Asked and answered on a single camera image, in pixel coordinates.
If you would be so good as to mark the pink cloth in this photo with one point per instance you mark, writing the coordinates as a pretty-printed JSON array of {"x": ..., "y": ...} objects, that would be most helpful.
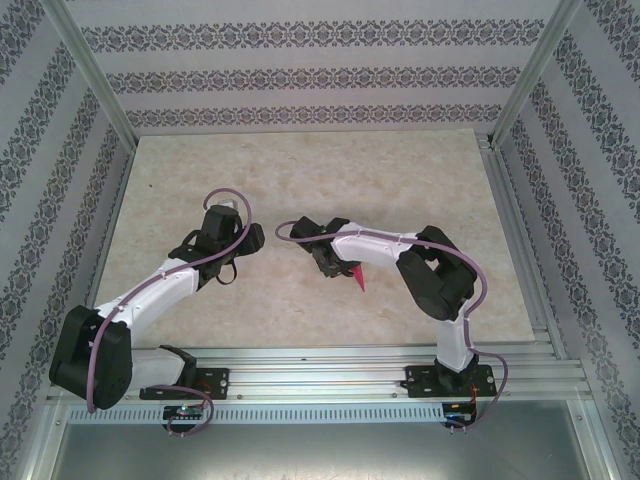
[{"x": 359, "y": 280}]

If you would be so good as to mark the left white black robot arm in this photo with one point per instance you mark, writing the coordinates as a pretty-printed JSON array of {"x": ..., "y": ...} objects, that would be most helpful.
[{"x": 90, "y": 360}]

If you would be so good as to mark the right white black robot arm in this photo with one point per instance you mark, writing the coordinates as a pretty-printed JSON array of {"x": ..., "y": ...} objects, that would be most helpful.
[{"x": 435, "y": 285}]

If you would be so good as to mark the grey metal sheet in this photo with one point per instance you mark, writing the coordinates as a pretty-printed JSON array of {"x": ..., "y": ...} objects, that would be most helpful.
[{"x": 320, "y": 450}]

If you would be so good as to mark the aluminium mounting rail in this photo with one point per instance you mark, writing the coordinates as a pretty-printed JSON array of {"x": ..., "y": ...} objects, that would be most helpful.
[{"x": 320, "y": 372}]

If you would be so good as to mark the aluminium side rail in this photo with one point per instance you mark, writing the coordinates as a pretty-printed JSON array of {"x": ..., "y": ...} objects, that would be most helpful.
[
  {"x": 511, "y": 215},
  {"x": 104, "y": 250}
]

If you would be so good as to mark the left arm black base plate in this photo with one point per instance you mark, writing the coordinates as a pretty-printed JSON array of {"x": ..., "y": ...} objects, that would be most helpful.
[{"x": 215, "y": 382}]

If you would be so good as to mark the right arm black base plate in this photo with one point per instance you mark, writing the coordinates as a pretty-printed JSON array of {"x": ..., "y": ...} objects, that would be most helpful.
[{"x": 487, "y": 385}]

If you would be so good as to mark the aluminium frame post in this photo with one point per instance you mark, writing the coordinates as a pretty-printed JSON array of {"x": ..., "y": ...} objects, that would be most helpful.
[
  {"x": 93, "y": 70},
  {"x": 533, "y": 70}
]

